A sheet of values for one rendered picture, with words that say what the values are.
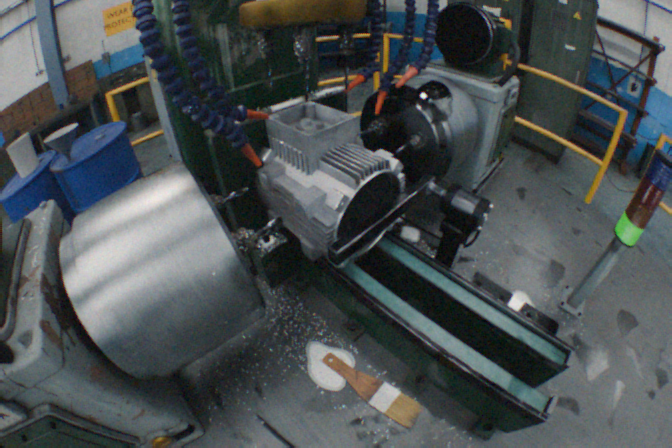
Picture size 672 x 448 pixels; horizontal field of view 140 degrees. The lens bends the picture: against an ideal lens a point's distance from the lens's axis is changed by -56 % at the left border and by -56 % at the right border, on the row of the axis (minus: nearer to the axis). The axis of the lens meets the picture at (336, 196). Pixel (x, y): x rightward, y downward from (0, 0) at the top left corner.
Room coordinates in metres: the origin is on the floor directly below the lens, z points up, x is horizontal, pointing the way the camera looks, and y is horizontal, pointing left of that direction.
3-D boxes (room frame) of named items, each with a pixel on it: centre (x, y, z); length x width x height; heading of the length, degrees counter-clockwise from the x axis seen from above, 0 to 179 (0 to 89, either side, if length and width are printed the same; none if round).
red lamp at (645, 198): (0.20, -0.57, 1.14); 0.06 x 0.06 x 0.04
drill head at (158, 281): (0.16, 0.27, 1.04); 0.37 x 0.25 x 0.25; 132
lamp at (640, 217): (0.20, -0.57, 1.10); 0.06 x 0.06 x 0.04
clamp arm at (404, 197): (0.33, -0.09, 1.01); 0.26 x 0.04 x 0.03; 132
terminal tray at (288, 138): (0.43, 0.04, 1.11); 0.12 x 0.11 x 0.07; 42
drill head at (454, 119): (0.62, -0.23, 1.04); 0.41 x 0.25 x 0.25; 132
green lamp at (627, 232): (0.20, -0.57, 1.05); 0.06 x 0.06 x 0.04
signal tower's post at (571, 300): (0.20, -0.57, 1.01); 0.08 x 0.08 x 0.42; 42
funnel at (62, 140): (0.99, 1.50, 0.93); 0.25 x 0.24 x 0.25; 36
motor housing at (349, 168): (0.40, 0.01, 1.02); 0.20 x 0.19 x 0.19; 42
